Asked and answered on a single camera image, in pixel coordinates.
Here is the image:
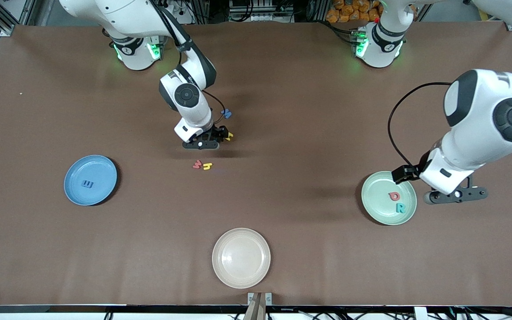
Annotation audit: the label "long white power strip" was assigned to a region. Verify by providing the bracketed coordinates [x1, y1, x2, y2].
[249, 13, 294, 23]

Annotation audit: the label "orange packaged items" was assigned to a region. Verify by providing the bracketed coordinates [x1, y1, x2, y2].
[326, 0, 383, 24]

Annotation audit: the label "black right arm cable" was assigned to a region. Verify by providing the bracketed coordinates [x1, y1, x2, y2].
[152, 0, 228, 129]

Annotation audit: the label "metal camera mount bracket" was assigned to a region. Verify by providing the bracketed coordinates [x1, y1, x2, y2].
[244, 292, 272, 320]

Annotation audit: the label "light green plate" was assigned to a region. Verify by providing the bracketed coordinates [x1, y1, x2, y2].
[361, 171, 417, 226]

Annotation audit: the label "blue plate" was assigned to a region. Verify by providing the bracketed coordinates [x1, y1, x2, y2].
[64, 155, 118, 206]

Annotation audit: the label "brown table cover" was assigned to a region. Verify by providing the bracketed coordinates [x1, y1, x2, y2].
[0, 22, 512, 308]

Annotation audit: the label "beige plate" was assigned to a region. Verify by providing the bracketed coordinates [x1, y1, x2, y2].
[212, 228, 271, 289]

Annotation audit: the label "white power strip with plugs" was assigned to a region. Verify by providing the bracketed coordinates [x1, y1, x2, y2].
[167, 0, 194, 25]

